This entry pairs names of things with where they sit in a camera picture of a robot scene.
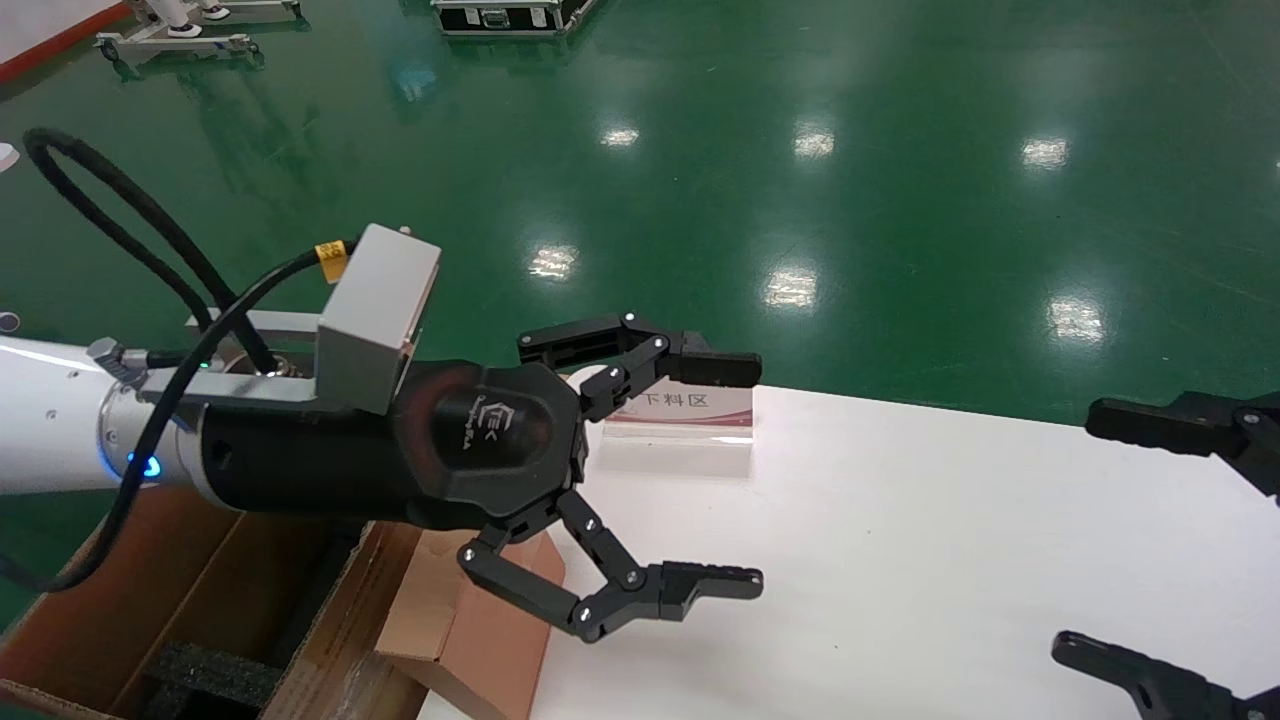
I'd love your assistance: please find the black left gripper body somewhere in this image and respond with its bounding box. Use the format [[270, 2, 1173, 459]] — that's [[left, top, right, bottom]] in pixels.
[[195, 360, 591, 531]]

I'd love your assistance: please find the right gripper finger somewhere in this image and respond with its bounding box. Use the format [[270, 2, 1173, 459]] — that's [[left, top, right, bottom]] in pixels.
[[1050, 630, 1280, 720], [1085, 390, 1280, 501]]

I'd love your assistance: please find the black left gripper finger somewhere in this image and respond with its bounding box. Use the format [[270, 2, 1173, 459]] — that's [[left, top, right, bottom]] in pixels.
[[517, 312, 763, 422], [458, 488, 766, 644]]

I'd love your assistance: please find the large brown cardboard box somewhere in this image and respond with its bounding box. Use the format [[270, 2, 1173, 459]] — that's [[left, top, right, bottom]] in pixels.
[[0, 487, 567, 720]]

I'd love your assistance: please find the acrylic sign with red stripe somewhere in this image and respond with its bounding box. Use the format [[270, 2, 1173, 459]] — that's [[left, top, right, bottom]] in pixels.
[[600, 384, 756, 447]]

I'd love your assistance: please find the black foam insert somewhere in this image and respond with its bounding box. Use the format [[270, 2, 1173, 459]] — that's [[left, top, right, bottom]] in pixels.
[[145, 642, 286, 720]]

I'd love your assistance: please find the black flight case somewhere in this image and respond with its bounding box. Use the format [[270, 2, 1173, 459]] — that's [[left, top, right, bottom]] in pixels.
[[432, 0, 601, 38]]

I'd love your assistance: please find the white wheeled robot stand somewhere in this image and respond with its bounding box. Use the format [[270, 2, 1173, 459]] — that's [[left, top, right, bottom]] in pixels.
[[95, 0, 306, 71]]

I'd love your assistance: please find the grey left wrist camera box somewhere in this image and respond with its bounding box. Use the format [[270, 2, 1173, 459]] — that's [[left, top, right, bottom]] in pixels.
[[185, 223, 442, 416]]

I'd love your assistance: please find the thin black camera cable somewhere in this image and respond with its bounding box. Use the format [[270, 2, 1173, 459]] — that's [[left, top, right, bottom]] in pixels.
[[0, 238, 353, 593]]

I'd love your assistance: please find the thick black braided cable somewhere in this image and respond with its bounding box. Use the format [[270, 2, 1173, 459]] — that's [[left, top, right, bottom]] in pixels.
[[22, 127, 281, 376]]

